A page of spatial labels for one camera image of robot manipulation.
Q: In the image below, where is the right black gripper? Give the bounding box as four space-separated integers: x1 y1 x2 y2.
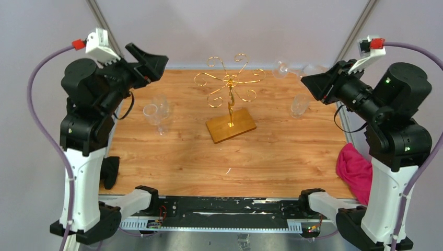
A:
300 57 387 122

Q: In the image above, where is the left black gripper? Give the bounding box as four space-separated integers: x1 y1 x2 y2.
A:
101 41 169 112

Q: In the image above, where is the wine glass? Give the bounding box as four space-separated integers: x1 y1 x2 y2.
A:
272 59 328 79
152 95 170 119
143 104 166 135
290 94 310 118

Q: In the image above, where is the gold wire glass rack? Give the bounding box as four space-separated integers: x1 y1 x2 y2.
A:
194 53 266 117

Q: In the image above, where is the wooden rack base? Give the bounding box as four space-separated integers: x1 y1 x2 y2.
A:
206 108 257 144

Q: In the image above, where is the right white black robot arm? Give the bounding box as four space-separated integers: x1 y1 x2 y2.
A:
298 60 432 250

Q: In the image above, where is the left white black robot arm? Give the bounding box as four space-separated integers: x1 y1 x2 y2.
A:
50 43 169 245

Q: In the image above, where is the pink cloth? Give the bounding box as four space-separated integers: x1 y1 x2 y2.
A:
335 143 372 206

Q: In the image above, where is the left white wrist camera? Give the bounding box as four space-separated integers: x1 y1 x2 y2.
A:
85 28 121 65

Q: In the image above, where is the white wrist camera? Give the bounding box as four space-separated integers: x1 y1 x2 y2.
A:
85 28 121 65
347 36 386 75

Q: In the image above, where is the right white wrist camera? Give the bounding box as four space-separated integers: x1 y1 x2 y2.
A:
347 36 386 75

